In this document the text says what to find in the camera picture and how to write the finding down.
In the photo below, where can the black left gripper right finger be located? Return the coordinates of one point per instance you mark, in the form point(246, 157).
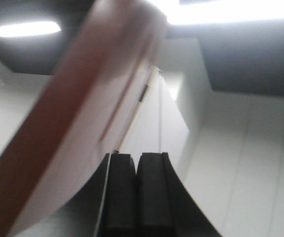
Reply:
point(166, 209)

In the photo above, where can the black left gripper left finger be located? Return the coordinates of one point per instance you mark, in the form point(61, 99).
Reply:
point(105, 206)

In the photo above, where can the brown wooden door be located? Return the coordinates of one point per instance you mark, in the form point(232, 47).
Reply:
point(81, 113)

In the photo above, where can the ceiling light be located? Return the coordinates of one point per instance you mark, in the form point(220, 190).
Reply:
point(29, 29)

